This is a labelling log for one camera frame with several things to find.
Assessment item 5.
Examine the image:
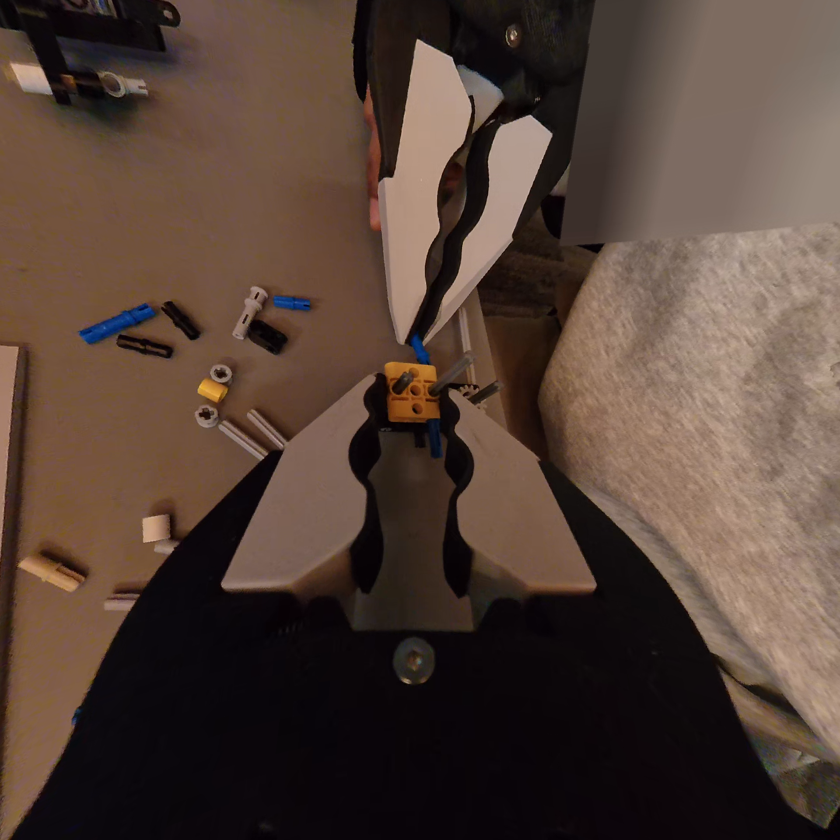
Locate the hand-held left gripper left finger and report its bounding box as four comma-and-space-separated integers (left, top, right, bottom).
220, 373, 389, 614

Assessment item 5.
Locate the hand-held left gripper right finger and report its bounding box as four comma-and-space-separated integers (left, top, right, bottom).
442, 388, 598, 614

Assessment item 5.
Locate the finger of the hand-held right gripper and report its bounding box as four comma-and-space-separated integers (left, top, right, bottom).
415, 113, 554, 345
379, 38, 505, 345

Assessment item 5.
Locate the yellow black lego gear assembly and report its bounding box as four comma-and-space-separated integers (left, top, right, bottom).
377, 305, 505, 458

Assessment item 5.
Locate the long light grey lego axle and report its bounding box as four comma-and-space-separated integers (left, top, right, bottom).
247, 408, 289, 451
218, 419, 270, 461

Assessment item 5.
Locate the black lego connector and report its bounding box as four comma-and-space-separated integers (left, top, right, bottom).
247, 319, 289, 356

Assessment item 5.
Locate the light grey lego axle pin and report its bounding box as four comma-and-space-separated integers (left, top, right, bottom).
232, 286, 269, 341

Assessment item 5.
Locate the black lego pin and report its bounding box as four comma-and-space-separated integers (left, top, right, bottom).
160, 300, 202, 341
116, 334, 174, 359

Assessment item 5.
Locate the tan lego pin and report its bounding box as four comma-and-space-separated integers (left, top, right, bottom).
17, 553, 88, 593

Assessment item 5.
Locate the long blue lego pin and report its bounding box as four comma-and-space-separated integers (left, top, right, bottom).
78, 302, 158, 345

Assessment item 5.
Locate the lego instruction booklet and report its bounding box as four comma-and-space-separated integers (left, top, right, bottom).
0, 344, 28, 592

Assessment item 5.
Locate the black lego subassembly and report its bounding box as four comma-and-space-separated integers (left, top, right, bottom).
0, 0, 182, 107

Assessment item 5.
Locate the person's right hand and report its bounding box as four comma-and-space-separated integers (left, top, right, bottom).
363, 85, 386, 232

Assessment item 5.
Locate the grey zip sweatshirt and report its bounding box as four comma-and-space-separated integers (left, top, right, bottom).
538, 223, 840, 756

